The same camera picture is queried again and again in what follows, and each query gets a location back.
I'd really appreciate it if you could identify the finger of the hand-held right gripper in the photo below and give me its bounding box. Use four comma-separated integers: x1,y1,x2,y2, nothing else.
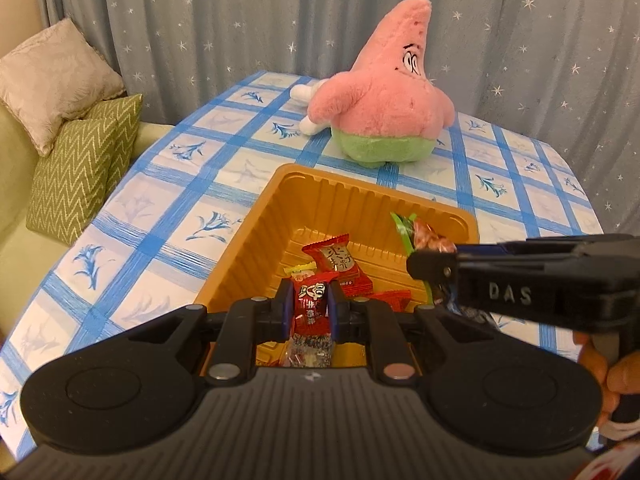
406,250,466,308
455,233,637,259

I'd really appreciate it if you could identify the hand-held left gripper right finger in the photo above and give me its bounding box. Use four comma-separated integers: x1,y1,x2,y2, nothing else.
327,284,501,387

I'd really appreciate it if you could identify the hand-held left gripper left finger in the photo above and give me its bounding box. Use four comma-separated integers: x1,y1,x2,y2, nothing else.
125,279,295,387

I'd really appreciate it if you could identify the long red brown snack packet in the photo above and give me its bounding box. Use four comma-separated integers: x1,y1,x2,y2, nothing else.
290,280,332,341

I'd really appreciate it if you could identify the green candy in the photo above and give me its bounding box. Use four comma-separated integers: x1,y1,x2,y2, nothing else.
283,261,317,281

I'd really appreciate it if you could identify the green black snack packet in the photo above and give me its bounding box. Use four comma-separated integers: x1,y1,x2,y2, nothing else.
390,211,496,328

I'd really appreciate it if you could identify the clear dark snack packet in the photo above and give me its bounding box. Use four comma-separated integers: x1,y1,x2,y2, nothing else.
279,335,335,369

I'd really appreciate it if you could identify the red gold label snack packet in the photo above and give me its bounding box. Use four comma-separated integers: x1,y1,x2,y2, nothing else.
301,233,362,286

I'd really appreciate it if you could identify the orange plastic tray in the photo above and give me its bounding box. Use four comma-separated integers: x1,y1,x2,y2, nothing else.
192,162,481,368

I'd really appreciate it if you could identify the person's right hand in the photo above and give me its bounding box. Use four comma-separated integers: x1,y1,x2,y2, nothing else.
572,332,640,428

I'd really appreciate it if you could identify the blue checked tablecloth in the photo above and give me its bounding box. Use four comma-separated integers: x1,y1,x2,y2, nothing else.
0,71,603,461

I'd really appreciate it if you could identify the pink starfish plush toy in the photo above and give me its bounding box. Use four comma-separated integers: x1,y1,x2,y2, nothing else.
291,0,455,163

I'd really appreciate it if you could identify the red white patterned clothing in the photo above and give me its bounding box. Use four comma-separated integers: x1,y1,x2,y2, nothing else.
570,422,640,480

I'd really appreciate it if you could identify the green zigzag pillow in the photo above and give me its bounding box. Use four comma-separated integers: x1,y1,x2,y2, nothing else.
26,93,144,247

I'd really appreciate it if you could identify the light green sofa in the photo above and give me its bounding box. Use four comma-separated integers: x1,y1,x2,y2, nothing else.
0,100,176,341

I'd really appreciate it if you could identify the grey blue star curtain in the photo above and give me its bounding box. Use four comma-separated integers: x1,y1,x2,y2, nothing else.
35,0,640,241

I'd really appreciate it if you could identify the beige pillow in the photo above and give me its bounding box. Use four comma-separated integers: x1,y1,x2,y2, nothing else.
0,17,126,157

